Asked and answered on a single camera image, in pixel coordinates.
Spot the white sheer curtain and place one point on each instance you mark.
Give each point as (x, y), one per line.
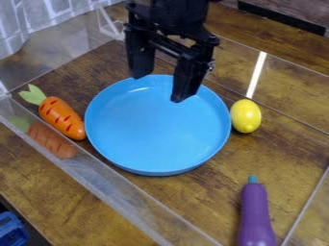
(28, 16)

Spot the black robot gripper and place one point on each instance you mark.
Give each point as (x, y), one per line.
(171, 25)

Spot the orange toy carrot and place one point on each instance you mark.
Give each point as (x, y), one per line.
(57, 112)

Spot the clear acrylic enclosure wall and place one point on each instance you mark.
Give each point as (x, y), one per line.
(85, 203)

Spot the yellow toy lemon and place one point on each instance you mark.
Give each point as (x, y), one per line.
(247, 116)

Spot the dark wooden ledge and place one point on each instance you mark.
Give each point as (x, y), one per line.
(303, 14)

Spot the purple toy eggplant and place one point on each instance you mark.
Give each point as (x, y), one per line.
(256, 230)

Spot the blue plastic object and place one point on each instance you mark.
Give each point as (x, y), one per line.
(14, 234)

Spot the blue round plate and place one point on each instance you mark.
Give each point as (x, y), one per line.
(149, 135)

